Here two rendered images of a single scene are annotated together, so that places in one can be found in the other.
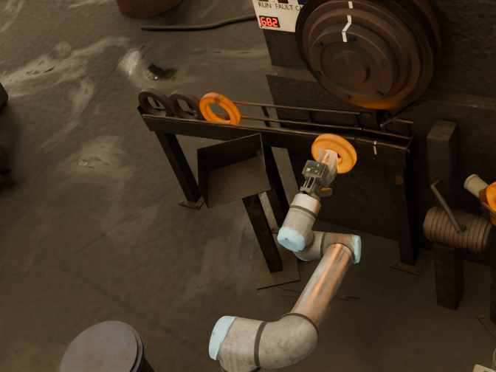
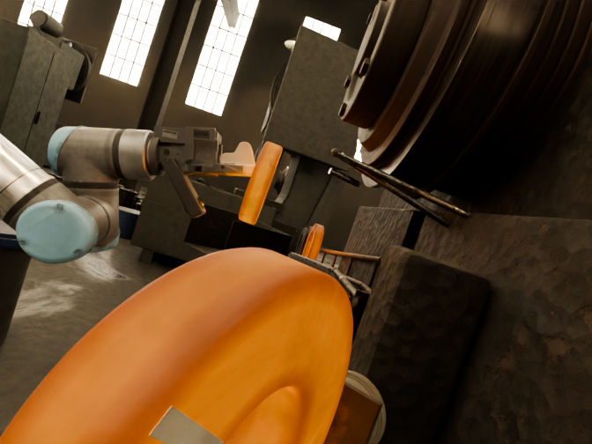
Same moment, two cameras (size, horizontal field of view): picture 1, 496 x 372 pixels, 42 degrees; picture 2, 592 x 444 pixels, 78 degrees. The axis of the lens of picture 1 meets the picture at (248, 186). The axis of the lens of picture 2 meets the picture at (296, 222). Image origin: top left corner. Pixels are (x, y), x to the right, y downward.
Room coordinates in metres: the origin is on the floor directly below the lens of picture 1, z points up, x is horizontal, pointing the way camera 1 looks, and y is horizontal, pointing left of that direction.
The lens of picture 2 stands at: (1.12, -0.83, 0.80)
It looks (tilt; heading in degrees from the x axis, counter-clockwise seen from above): 2 degrees down; 41
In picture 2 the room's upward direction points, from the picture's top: 19 degrees clockwise
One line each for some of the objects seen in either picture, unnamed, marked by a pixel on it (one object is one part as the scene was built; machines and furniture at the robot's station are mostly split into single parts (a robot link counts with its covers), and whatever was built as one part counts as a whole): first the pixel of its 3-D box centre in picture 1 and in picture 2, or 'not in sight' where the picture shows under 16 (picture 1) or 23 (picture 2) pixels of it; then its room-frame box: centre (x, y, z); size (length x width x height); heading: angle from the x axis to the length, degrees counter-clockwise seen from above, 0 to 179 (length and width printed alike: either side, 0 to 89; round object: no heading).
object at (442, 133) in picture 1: (443, 153); (404, 358); (1.54, -0.68, 0.68); 0.11 x 0.08 x 0.24; 135
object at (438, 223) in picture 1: (459, 263); not in sight; (1.37, -0.65, 0.27); 0.22 x 0.13 x 0.53; 45
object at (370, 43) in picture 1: (352, 65); (381, 44); (1.63, -0.44, 1.11); 0.28 x 0.06 x 0.28; 45
